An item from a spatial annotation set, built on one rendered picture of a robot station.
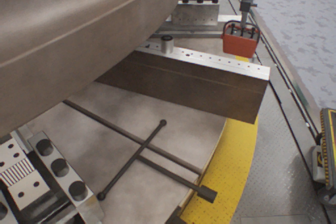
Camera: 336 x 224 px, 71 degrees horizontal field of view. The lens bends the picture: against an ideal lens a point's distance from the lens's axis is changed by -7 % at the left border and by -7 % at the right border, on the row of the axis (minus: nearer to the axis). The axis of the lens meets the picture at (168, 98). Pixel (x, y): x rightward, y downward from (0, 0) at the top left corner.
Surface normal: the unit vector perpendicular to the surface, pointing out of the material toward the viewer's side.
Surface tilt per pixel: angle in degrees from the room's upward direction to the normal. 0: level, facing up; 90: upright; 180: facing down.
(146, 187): 0
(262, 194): 0
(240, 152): 0
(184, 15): 90
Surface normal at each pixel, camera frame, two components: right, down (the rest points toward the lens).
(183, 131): 0.00, -0.74
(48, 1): 0.75, 0.07
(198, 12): 0.01, 0.67
